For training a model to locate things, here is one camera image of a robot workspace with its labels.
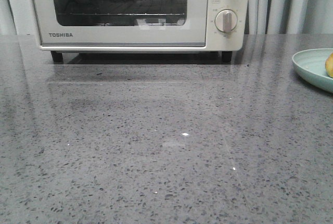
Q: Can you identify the glass oven door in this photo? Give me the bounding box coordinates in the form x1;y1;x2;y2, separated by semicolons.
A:
33;0;208;47

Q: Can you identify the golden croissant bread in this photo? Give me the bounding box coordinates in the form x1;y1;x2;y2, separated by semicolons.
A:
325;53;333;78

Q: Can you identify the lower oven knob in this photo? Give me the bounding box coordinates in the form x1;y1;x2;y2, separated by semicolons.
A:
215;9;237;33

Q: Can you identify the white Toshiba toaster oven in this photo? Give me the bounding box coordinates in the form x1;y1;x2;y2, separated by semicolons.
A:
31;0;248;62

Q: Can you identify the grey curtain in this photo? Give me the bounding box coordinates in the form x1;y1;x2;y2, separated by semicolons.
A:
1;0;332;35

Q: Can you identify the light green plate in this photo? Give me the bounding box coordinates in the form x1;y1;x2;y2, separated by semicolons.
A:
292;48;332;93

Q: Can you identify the wire oven rack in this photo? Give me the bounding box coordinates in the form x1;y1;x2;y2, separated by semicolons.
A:
56;0;187;26

